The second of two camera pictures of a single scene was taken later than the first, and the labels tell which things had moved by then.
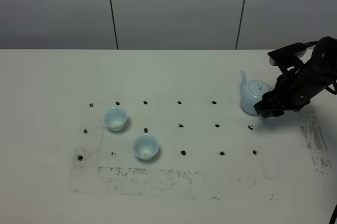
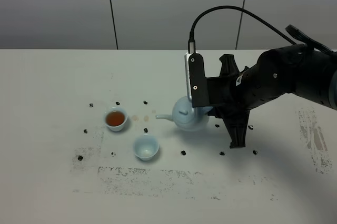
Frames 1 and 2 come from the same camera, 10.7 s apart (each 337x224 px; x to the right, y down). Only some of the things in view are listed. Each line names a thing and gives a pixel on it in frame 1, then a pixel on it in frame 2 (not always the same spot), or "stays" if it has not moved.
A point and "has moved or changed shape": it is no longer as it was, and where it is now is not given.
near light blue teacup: [146, 146] stays
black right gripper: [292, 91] -> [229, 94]
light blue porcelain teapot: [251, 91] has moved or changed shape
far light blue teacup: [115, 118] stays
